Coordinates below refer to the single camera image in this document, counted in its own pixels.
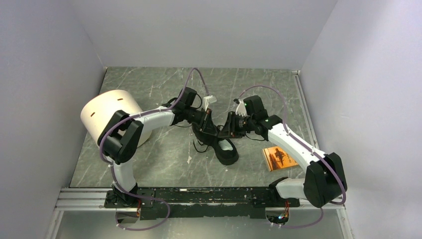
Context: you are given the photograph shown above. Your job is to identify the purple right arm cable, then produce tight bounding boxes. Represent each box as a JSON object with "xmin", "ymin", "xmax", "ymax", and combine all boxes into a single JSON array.
[{"xmin": 235, "ymin": 86, "xmax": 347, "ymax": 229}]

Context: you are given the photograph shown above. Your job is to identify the aluminium frame rail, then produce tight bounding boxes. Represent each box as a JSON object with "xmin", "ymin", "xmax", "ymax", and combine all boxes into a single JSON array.
[{"xmin": 47, "ymin": 85, "xmax": 347, "ymax": 238}]

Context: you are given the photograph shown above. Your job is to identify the black shoe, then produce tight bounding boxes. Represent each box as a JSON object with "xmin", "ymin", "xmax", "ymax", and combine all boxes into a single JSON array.
[{"xmin": 191, "ymin": 122, "xmax": 239, "ymax": 166}]

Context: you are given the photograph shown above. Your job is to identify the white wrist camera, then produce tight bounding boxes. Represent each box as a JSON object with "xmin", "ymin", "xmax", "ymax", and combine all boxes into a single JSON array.
[
  {"xmin": 233, "ymin": 99, "xmax": 248, "ymax": 117},
  {"xmin": 202, "ymin": 95, "xmax": 217, "ymax": 111}
]

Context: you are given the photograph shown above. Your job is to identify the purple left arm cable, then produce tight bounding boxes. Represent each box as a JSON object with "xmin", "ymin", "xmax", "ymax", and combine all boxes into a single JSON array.
[{"xmin": 99, "ymin": 68, "xmax": 210, "ymax": 232}]

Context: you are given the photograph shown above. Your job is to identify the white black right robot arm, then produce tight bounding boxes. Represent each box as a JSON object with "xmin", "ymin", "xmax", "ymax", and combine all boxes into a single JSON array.
[{"xmin": 218, "ymin": 95, "xmax": 347, "ymax": 208}]

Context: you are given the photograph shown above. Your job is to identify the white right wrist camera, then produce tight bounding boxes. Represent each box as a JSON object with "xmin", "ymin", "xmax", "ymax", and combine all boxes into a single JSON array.
[{"xmin": 233, "ymin": 99, "xmax": 248, "ymax": 117}]

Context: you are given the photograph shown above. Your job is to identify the orange book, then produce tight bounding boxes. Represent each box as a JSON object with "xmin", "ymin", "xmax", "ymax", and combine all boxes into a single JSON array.
[{"xmin": 262, "ymin": 146, "xmax": 298, "ymax": 172}]

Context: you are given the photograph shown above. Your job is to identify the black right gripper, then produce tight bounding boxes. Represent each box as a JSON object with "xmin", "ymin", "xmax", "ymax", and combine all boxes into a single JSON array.
[{"xmin": 217, "ymin": 111, "xmax": 255, "ymax": 138}]

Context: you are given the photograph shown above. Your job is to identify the white cylindrical container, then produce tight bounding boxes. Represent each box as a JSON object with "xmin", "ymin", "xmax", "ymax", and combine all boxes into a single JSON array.
[{"xmin": 80, "ymin": 90, "xmax": 143, "ymax": 144}]

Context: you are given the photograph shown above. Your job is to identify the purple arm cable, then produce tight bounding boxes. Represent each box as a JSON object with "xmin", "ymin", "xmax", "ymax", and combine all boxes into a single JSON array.
[
  {"xmin": 99, "ymin": 68, "xmax": 210, "ymax": 232},
  {"xmin": 235, "ymin": 86, "xmax": 347, "ymax": 229}
]

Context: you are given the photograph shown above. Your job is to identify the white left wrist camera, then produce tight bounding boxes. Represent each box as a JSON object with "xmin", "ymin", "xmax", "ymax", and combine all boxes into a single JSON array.
[{"xmin": 202, "ymin": 95, "xmax": 217, "ymax": 111}]

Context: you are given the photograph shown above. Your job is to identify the black shoelace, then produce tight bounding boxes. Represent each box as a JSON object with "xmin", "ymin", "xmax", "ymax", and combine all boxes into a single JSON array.
[{"xmin": 193, "ymin": 139, "xmax": 210, "ymax": 153}]

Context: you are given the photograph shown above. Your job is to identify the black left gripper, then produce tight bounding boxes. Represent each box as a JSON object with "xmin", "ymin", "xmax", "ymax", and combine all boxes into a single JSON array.
[{"xmin": 185, "ymin": 106, "xmax": 218, "ymax": 136}]

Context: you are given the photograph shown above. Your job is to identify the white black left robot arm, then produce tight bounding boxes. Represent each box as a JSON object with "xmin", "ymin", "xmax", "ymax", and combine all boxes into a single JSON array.
[{"xmin": 97, "ymin": 87, "xmax": 218, "ymax": 207}]

